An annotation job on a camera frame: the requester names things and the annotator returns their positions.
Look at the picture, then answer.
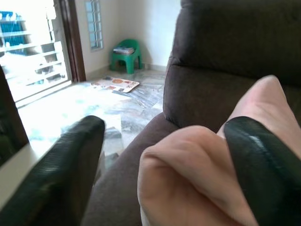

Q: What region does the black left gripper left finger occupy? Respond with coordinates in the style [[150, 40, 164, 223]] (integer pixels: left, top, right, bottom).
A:
[[0, 115, 106, 226]]

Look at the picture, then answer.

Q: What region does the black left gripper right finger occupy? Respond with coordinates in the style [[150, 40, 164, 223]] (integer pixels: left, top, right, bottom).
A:
[[223, 116, 301, 226]]

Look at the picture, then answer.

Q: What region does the pink pillow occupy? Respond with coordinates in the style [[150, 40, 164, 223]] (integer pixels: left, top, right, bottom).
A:
[[137, 74, 301, 226]]

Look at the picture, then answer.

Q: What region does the colourful printed floor mat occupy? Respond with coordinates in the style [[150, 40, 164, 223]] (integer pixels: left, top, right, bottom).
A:
[[90, 76, 141, 94]]

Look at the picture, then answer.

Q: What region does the dark brown fabric sofa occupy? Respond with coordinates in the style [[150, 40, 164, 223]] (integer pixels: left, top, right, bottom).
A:
[[81, 0, 301, 226]]

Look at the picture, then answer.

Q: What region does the dark wooden door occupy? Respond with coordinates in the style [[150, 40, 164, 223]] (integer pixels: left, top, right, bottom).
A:
[[0, 65, 30, 168]]

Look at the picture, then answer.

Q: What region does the white metal gate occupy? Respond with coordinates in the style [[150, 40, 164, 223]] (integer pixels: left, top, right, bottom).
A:
[[0, 10, 71, 95]]

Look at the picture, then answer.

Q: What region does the green plastic chair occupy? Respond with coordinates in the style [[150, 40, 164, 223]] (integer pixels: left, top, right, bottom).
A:
[[110, 39, 143, 75]]

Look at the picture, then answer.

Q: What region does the stack of papers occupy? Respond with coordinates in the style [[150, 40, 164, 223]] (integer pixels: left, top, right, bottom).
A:
[[112, 46, 135, 56]]

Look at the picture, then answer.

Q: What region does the glass block window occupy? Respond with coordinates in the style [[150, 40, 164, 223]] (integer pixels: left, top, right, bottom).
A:
[[84, 0, 104, 51]]

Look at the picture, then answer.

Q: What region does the brown wooden door frame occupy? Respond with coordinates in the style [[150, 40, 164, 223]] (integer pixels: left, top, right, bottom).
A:
[[57, 0, 87, 83]]

